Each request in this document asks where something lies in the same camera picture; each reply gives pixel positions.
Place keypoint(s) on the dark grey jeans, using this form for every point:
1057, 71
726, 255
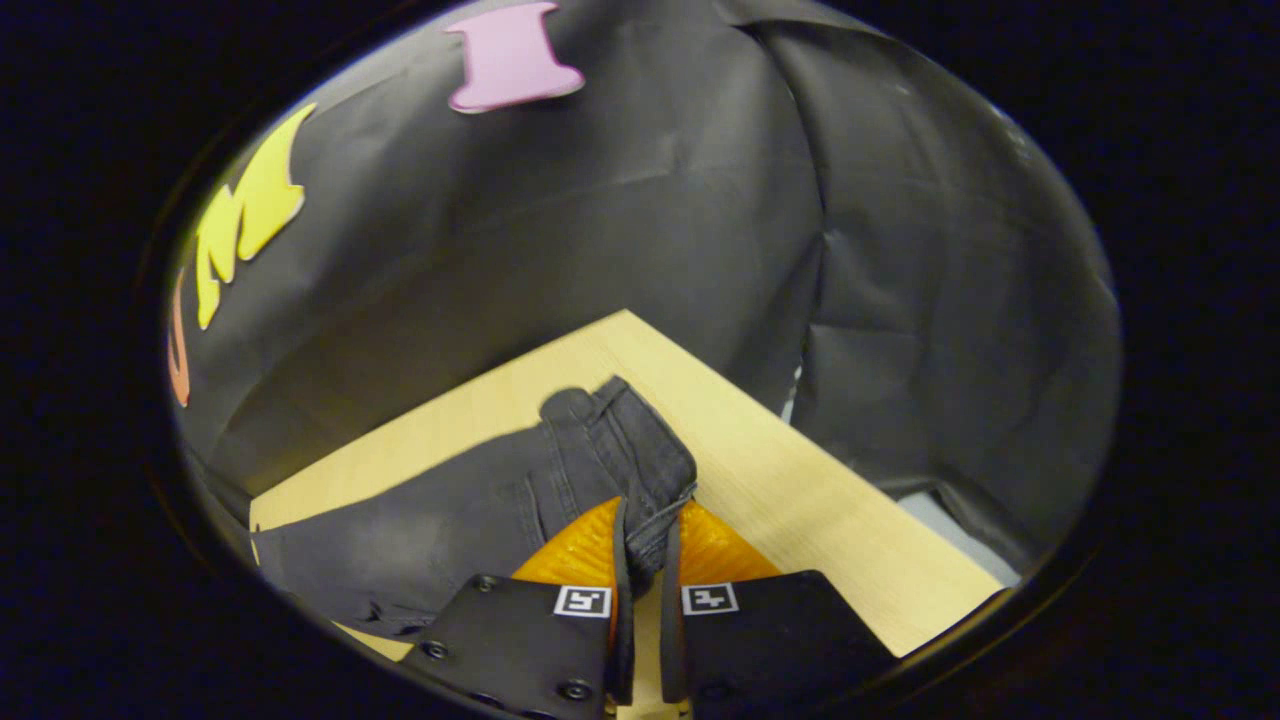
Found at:
450, 530

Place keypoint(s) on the black backdrop cloth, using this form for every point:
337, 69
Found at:
650, 220

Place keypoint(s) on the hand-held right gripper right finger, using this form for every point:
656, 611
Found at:
770, 640

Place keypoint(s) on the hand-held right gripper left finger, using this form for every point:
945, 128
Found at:
520, 645

